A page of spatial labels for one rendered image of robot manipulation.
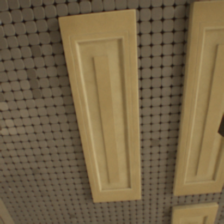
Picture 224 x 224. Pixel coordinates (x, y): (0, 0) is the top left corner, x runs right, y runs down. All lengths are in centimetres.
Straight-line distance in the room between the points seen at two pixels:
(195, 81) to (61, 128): 44
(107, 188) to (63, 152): 22
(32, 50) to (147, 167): 54
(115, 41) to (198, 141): 42
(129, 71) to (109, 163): 32
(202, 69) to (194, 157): 31
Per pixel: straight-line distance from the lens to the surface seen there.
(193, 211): 87
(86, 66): 47
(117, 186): 68
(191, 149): 63
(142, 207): 81
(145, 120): 53
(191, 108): 54
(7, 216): 97
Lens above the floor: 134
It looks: 67 degrees down
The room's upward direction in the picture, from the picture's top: 180 degrees clockwise
